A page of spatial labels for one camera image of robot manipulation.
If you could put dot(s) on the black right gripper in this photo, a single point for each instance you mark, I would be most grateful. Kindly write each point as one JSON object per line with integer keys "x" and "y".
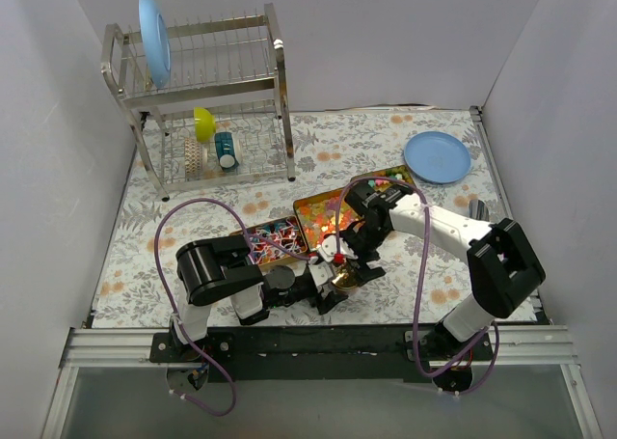
{"x": 365, "y": 245}

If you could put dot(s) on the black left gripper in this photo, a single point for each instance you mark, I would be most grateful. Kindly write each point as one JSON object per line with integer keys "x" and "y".
{"x": 323, "y": 291}

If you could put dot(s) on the gold round jar lid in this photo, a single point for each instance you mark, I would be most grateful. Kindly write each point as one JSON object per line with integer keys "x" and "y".
{"x": 346, "y": 278}

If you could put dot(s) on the gold tin of candies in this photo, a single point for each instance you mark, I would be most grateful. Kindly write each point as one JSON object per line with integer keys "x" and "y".
{"x": 277, "y": 242}

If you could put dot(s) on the tin of gummy candies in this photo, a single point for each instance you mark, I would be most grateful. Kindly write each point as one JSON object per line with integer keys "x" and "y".
{"x": 316, "y": 216}

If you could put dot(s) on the silver metal scoop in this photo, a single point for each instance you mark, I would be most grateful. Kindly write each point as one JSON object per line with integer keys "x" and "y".
{"x": 478, "y": 210}

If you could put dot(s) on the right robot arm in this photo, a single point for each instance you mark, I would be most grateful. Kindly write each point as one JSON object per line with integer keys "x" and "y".
{"x": 503, "y": 267}

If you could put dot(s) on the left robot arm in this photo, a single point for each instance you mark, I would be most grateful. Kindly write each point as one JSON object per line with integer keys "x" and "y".
{"x": 218, "y": 268}

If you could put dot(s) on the blue plate on mat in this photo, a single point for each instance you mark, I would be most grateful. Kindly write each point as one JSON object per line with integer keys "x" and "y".
{"x": 437, "y": 157}

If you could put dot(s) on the teal and white cup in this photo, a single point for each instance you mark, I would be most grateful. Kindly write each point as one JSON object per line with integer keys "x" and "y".
{"x": 228, "y": 150}

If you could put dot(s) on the patterned tape roll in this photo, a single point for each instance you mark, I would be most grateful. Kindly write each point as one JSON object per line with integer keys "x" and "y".
{"x": 195, "y": 157}

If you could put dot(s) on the yellow-green bowl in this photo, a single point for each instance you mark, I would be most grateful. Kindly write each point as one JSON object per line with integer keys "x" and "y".
{"x": 205, "y": 124}

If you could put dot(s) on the steel dish rack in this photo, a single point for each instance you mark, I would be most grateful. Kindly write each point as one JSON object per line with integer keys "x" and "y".
{"x": 235, "y": 68}

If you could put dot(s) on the blue plate in rack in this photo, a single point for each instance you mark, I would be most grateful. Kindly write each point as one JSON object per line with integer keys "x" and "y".
{"x": 156, "y": 42}

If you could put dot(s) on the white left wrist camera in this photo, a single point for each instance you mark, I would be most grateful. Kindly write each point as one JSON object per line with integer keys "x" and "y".
{"x": 321, "y": 271}

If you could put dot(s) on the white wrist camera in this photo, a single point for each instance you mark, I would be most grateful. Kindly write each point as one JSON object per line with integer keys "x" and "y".
{"x": 335, "y": 250}
{"x": 321, "y": 271}

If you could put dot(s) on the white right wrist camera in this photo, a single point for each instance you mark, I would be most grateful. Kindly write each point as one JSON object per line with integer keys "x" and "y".
{"x": 335, "y": 250}

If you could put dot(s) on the black metal base rail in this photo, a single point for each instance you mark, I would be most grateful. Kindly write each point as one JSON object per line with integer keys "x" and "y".
{"x": 314, "y": 352}

